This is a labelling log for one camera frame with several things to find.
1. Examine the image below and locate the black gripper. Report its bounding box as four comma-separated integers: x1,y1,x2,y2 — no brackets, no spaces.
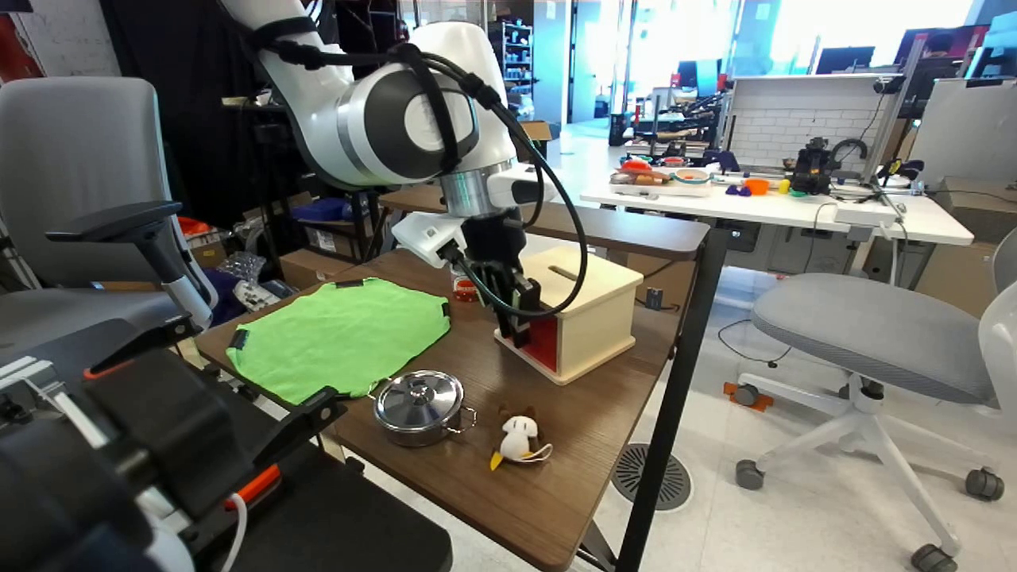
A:
465,214,544,344

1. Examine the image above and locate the wooden box with red drawer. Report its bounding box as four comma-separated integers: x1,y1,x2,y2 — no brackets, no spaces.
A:
501,245,642,386

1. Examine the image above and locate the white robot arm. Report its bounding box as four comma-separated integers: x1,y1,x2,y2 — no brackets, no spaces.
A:
222,0,545,344

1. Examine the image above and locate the small red cup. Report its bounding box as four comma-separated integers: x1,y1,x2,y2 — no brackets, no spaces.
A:
455,281,478,303

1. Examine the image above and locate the brown wooden table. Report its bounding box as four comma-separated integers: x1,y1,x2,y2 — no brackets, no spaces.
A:
195,185,733,572

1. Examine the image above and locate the white plush bird toy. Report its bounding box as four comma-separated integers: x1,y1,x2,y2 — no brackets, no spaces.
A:
490,415,554,470

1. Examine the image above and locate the small steel pot with lid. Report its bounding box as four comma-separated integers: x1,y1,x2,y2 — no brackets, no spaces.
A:
370,368,477,449

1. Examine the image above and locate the green cloth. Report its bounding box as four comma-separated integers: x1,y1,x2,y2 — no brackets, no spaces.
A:
226,278,450,404

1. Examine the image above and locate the black shelving cart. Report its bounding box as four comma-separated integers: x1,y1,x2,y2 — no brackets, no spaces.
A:
220,93,382,265

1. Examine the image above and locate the grey office chair right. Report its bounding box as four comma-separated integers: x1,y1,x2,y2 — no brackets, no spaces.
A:
731,230,1017,572

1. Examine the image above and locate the grey office chair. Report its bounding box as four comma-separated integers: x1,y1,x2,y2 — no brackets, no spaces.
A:
731,230,1017,572
0,77,220,360

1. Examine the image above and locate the white desk in background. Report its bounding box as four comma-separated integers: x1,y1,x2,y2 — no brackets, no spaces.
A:
586,178,971,247

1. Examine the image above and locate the grey office chair left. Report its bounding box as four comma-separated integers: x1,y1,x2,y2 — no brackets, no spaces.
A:
0,77,220,360

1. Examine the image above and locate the black equipment foreground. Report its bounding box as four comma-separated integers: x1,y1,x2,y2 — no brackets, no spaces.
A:
0,354,450,572

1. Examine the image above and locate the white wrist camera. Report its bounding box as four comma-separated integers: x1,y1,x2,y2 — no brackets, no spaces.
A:
389,211,465,270

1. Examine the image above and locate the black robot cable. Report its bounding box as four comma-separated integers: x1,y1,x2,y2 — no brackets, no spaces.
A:
378,42,590,323

